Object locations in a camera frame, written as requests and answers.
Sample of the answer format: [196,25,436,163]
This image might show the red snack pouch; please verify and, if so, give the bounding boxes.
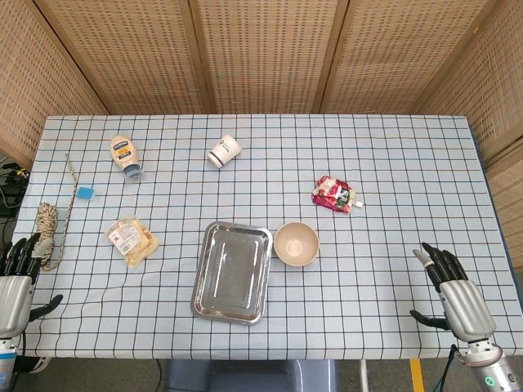
[312,175,364,214]

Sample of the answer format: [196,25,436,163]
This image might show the woven bamboo folding screen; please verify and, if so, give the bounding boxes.
[0,0,523,250]

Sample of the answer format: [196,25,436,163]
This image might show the checkered tablecloth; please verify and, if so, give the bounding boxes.
[11,113,516,362]

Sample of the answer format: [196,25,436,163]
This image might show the black cables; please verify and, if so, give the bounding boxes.
[0,162,30,217]

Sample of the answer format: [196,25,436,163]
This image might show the yellow snack packet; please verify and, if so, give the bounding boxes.
[106,216,159,270]

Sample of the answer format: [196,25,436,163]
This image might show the white paper cup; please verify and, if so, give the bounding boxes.
[207,134,241,170]

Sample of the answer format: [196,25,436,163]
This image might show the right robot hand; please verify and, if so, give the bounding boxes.
[409,242,498,342]

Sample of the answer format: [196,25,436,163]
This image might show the stainless steel tray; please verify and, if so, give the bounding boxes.
[190,220,274,326]

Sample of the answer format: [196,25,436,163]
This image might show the mayonnaise squeeze bottle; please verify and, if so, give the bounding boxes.
[110,134,145,183]

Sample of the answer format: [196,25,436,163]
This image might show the beige bowl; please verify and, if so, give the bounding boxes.
[273,220,320,268]

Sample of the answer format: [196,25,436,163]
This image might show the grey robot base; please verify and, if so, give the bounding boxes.
[164,359,340,392]

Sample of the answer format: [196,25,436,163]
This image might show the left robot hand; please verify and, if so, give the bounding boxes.
[0,232,65,338]

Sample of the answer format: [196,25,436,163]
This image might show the coiled braided rope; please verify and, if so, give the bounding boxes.
[31,153,78,271]

